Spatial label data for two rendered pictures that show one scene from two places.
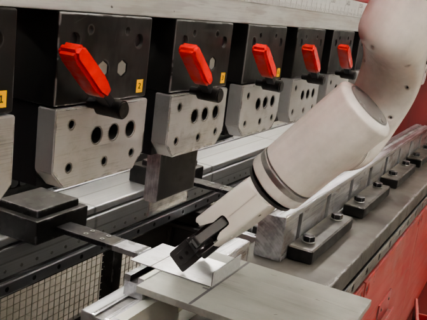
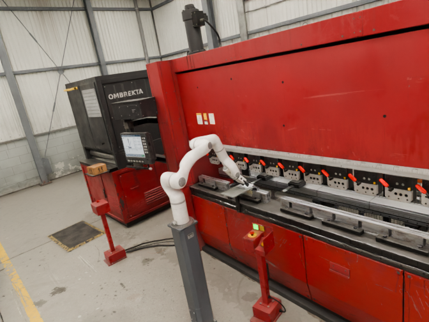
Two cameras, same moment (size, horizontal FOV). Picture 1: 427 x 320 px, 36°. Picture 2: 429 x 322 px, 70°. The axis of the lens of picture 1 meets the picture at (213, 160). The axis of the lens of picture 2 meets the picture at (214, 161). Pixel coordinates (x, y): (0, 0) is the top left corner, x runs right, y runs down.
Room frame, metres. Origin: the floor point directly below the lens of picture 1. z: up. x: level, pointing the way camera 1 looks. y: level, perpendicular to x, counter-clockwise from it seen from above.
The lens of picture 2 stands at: (1.93, -2.59, 2.11)
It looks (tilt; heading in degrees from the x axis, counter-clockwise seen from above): 16 degrees down; 118
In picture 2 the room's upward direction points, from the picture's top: 9 degrees counter-clockwise
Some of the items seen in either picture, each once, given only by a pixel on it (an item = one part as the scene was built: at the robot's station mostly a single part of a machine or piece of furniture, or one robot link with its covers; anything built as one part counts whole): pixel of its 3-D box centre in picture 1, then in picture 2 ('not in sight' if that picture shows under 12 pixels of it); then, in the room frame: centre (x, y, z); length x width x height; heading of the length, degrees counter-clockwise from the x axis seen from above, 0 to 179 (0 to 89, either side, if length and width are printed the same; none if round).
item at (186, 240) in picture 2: not in sight; (193, 275); (0.59, -0.74, 0.50); 0.18 x 0.18 x 1.00; 68
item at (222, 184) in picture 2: not in sight; (214, 182); (0.37, 0.29, 0.92); 0.50 x 0.06 x 0.10; 154
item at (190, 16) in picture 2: not in sight; (199, 29); (0.45, 0.40, 2.54); 0.33 x 0.25 x 0.47; 154
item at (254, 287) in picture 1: (256, 296); (237, 190); (0.80, -0.08, 1.00); 0.26 x 0.18 x 0.01; 64
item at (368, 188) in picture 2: not in sight; (368, 181); (1.92, -0.46, 1.26); 0.15 x 0.09 x 0.17; 154
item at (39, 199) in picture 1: (74, 224); (259, 178); (0.94, 0.20, 1.01); 0.26 x 0.12 x 0.05; 64
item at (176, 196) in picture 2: not in sight; (172, 186); (0.55, -0.73, 1.30); 0.19 x 0.12 x 0.24; 162
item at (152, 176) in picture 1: (171, 174); (246, 172); (0.87, 0.05, 1.13); 0.10 x 0.02 x 0.10; 154
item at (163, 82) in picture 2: not in sight; (200, 154); (0.07, 0.64, 1.15); 0.85 x 0.25 x 2.30; 64
